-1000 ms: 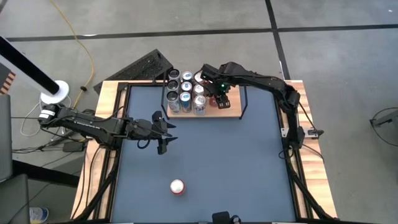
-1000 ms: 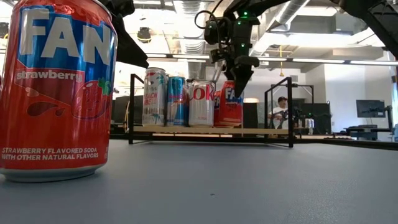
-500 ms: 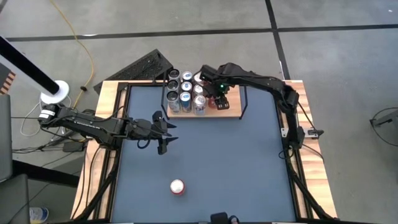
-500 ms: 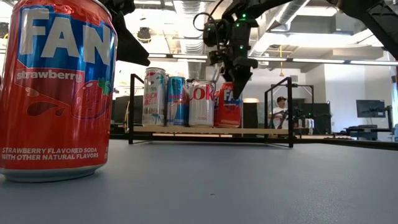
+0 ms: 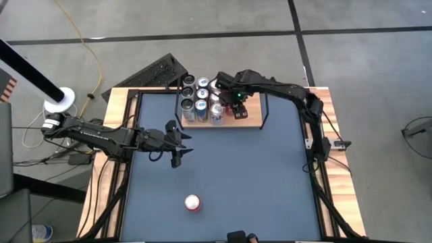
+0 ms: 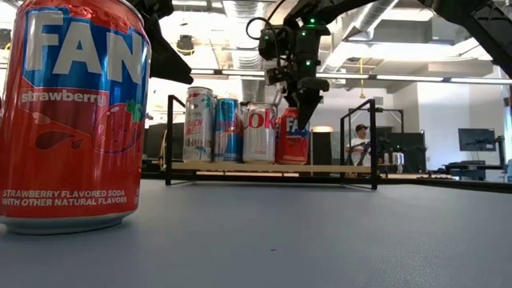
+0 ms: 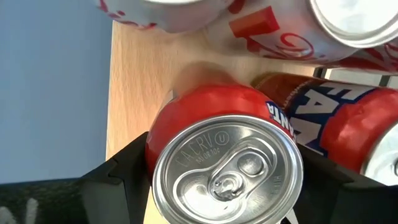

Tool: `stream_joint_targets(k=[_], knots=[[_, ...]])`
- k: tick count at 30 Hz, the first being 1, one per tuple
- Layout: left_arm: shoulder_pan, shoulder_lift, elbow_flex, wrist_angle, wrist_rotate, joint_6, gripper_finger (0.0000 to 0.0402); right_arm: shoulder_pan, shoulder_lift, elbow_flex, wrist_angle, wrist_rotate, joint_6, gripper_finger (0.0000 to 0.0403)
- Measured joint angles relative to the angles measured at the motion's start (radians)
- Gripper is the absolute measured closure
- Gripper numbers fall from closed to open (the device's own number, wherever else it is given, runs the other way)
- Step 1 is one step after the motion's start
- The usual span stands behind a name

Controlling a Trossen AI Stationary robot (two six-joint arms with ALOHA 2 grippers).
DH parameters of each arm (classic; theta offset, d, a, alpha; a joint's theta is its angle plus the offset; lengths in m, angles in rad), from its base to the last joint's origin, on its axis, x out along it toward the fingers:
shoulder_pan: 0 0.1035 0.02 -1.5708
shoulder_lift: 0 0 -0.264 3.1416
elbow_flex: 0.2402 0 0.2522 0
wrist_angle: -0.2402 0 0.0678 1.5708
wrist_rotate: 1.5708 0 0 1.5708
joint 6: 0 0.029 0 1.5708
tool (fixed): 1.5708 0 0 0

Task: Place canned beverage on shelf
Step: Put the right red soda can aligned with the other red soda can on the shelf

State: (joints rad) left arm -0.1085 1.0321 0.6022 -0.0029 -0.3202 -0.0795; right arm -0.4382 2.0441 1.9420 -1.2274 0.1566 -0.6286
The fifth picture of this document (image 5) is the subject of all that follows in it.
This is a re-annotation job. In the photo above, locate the black pole white round base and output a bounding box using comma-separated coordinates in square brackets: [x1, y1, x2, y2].
[0, 38, 77, 115]

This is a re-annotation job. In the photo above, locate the black floor cable bundle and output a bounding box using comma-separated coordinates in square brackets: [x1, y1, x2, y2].
[13, 148, 102, 169]

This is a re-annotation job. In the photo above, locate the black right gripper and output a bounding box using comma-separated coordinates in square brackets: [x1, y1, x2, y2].
[215, 70, 257, 120]

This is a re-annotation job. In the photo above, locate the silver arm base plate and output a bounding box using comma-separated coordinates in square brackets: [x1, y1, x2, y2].
[304, 136, 352, 151]

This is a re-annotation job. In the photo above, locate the black aluminium table frame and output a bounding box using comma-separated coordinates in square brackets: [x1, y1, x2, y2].
[113, 88, 333, 242]

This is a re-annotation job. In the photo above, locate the white floor cable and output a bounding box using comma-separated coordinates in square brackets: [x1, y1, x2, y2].
[22, 109, 47, 149]

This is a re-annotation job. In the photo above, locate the black power brick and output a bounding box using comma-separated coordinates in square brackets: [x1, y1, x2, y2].
[69, 153, 92, 166]

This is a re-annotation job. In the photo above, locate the black floor cable loop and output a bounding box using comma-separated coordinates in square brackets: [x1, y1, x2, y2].
[400, 116, 432, 175]

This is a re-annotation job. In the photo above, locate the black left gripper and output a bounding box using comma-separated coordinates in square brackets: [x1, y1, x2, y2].
[140, 120, 194, 169]

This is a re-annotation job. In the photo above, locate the wooden shelf with wire frame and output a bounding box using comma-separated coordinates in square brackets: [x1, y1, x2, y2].
[173, 76, 279, 132]

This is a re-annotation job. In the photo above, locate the black perforated metal case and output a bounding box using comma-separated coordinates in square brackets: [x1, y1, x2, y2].
[101, 53, 191, 102]

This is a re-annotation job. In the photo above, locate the yellow floor cable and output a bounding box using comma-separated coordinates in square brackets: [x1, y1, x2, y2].
[53, 0, 103, 121]

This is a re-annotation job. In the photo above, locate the grey metal floor stand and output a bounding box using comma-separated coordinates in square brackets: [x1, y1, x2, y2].
[401, 119, 432, 139]

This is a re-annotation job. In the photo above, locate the orange black striped panel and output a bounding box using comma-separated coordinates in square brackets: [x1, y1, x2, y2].
[0, 69, 18, 104]

